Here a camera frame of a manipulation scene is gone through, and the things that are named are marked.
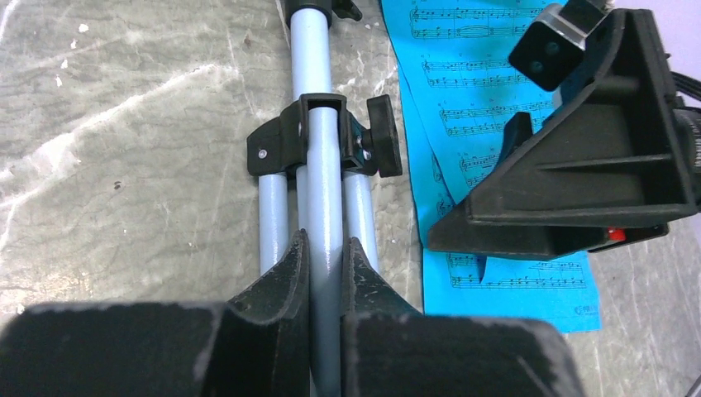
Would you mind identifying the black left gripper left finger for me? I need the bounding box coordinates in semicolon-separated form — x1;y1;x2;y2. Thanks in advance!
1;230;311;396

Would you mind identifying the light blue music stand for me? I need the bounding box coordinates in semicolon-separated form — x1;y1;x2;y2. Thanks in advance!
250;1;379;396

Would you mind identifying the teal sheet music page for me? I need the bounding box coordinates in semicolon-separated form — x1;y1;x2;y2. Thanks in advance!
398;70;454;316
381;1;601;332

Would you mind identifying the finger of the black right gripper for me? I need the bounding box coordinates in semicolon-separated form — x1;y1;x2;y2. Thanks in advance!
494;112;534;170
428;8;699;260

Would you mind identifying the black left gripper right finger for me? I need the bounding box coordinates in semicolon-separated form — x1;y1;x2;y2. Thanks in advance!
341;237;585;396

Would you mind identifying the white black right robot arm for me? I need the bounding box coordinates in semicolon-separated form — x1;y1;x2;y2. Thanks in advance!
427;1;700;260

